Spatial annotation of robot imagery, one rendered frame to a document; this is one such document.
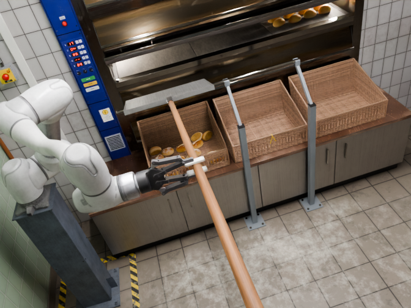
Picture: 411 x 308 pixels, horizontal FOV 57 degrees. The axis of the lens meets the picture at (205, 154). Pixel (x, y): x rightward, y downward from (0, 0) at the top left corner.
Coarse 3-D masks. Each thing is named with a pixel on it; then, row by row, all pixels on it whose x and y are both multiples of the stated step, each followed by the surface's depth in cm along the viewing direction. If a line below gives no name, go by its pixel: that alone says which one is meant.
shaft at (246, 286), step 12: (180, 120) 174; (180, 132) 159; (192, 156) 132; (204, 180) 113; (204, 192) 107; (216, 204) 100; (216, 216) 94; (216, 228) 91; (228, 228) 90; (228, 240) 84; (228, 252) 81; (240, 264) 76; (240, 276) 73; (240, 288) 71; (252, 288) 70; (252, 300) 67
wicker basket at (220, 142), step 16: (192, 112) 286; (208, 112) 289; (160, 128) 285; (192, 128) 290; (208, 128) 293; (144, 144) 268; (160, 144) 290; (176, 144) 293; (208, 144) 287; (224, 144) 259; (208, 160) 259; (224, 160) 269
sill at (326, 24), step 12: (312, 24) 276; (324, 24) 274; (336, 24) 276; (276, 36) 272; (288, 36) 272; (228, 48) 271; (240, 48) 269; (252, 48) 271; (192, 60) 266; (204, 60) 267; (144, 72) 266; (156, 72) 263; (168, 72) 266; (120, 84) 262
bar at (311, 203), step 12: (252, 72) 240; (264, 72) 242; (300, 72) 243; (216, 84) 238; (228, 84) 239; (312, 108) 240; (240, 120) 238; (312, 120) 246; (240, 132) 237; (312, 132) 252; (240, 144) 246; (312, 144) 259; (312, 156) 267; (312, 168) 274; (312, 180) 282; (252, 192) 274; (312, 192) 291; (252, 204) 281; (312, 204) 299; (252, 216) 290; (252, 228) 292
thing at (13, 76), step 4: (4, 64) 234; (8, 64) 233; (12, 64) 235; (0, 68) 230; (4, 68) 230; (8, 68) 230; (12, 68) 233; (0, 72) 230; (4, 72) 231; (12, 72) 232; (16, 72) 237; (0, 76) 231; (12, 76) 233; (16, 76) 235; (0, 80) 233; (8, 80) 234; (12, 80) 235; (16, 80) 235
